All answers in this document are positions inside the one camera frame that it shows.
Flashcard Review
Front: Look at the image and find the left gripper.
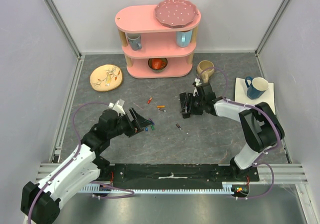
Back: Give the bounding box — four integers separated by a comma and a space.
108, 107, 152, 139

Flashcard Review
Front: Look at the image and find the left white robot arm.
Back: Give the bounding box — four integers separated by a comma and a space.
20, 105, 153, 224

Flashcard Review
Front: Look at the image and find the beige ceramic mug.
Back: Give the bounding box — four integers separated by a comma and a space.
196, 60, 215, 83

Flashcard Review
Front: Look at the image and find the white square plate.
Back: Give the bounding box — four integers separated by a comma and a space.
234, 77, 277, 116

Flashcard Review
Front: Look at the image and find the yellow bird painted plate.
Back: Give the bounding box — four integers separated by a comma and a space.
89, 64, 124, 92

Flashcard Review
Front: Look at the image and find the dark blue mug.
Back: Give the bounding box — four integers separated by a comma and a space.
244, 76, 269, 100

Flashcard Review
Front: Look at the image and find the red cup in bowl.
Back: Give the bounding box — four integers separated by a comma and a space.
151, 58, 166, 70

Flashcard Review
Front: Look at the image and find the light blue mug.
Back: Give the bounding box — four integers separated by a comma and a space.
176, 29, 193, 48

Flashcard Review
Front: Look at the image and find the pink three-tier shelf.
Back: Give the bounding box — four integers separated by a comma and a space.
115, 4, 201, 79

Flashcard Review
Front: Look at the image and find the grey mug on shelf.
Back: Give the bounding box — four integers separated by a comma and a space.
126, 33, 142, 51

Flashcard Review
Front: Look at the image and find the pink dotted plate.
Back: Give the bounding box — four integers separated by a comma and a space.
154, 0, 199, 28

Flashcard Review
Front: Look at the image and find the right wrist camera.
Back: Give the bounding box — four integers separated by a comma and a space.
192, 77, 202, 97

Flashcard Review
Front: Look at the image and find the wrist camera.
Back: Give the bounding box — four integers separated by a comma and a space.
108, 99, 126, 117
192, 77, 202, 97

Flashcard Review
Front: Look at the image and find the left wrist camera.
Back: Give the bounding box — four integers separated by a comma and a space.
108, 99, 126, 117

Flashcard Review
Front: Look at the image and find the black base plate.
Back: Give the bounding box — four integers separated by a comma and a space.
98, 163, 260, 182

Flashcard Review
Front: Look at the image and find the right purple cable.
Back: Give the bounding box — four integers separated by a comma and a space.
198, 67, 286, 200

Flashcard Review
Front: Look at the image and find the purple cable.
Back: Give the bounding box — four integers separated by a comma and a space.
198, 67, 286, 200
26, 101, 136, 224

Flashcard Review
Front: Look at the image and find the light blue cable duct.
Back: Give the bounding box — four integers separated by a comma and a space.
78, 183, 234, 195

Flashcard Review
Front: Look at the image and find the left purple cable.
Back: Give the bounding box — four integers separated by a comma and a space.
26, 101, 136, 224

